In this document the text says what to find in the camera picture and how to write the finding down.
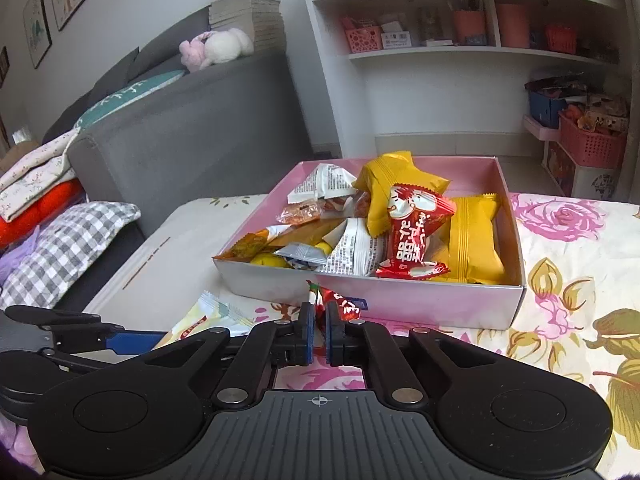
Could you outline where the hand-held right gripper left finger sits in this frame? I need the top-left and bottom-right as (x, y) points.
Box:
(135, 301), (318, 408)

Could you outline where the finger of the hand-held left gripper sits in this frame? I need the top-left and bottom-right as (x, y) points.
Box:
(4, 305), (126, 341)
(42, 331), (168, 373)

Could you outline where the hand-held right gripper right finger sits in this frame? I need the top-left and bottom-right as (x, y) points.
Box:
(324, 301), (506, 408)

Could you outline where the small red candy packet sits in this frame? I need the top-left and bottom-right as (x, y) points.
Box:
(306, 280), (363, 326)

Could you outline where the pale cream snack packet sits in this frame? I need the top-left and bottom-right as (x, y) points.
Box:
(152, 292), (257, 350)

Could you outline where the silver blue snack packet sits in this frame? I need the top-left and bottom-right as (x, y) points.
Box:
(274, 242), (333, 271)

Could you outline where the yellow red-label snack packet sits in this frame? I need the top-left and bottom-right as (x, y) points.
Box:
(249, 242), (333, 268)

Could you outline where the pink cardboard box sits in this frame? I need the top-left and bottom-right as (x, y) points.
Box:
(212, 156), (527, 331)

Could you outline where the pink red speckled snack packet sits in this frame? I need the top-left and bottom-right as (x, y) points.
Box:
(276, 199), (322, 226)

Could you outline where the red white snack packet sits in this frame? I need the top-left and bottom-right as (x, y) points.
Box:
(375, 183), (457, 279)

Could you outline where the orange clear snack packet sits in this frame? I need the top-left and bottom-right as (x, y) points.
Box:
(320, 192), (373, 221)

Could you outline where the large yellow snack packet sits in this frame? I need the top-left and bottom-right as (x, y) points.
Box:
(447, 192), (506, 285)
(354, 151), (448, 236)

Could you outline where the lavender cloth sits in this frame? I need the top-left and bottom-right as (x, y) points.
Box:
(0, 227), (43, 283)

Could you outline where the grey checkered pillow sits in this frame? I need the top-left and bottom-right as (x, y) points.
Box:
(0, 201), (142, 311)

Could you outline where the orange red cloth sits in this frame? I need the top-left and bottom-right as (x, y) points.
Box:
(0, 180), (83, 248)

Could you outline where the folded floral blanket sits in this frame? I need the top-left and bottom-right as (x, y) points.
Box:
(0, 130), (83, 223)

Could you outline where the grey sofa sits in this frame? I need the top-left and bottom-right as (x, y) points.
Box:
(42, 5), (313, 311)

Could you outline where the teal patterned cushion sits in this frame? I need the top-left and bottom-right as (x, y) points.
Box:
(75, 70), (187, 131)

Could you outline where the white shelf unit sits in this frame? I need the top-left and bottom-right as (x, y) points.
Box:
(285, 0), (631, 158)

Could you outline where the pink plastic tray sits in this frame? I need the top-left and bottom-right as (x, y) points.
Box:
(522, 114), (561, 142)

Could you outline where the white printed storage box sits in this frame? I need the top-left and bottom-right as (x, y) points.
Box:
(542, 140), (626, 200)

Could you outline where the small pink perforated basket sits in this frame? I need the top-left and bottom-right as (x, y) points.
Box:
(345, 25), (385, 55)

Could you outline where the white pink plush bunny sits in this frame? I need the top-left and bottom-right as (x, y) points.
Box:
(179, 27), (255, 73)

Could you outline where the white labelled box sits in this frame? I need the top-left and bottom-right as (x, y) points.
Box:
(381, 22), (413, 48)

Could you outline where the blue storage box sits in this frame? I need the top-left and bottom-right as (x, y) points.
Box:
(527, 77), (588, 130)

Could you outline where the large pink plastic basket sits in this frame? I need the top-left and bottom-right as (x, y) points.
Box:
(557, 110), (628, 170)

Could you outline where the stack of books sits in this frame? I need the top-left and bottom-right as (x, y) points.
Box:
(205, 0), (286, 53)

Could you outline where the clear jar with colourful contents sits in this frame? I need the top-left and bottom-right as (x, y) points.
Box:
(417, 7), (445, 43)

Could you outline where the coral pen cup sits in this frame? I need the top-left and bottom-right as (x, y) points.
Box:
(452, 0), (488, 46)

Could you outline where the printed cardboard box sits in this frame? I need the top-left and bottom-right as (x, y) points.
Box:
(582, 105), (630, 133)

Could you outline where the coral plastic cup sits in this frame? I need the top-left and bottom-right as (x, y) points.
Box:
(495, 2), (531, 50)

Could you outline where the small red basket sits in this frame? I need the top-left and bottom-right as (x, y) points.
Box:
(544, 24), (578, 55)

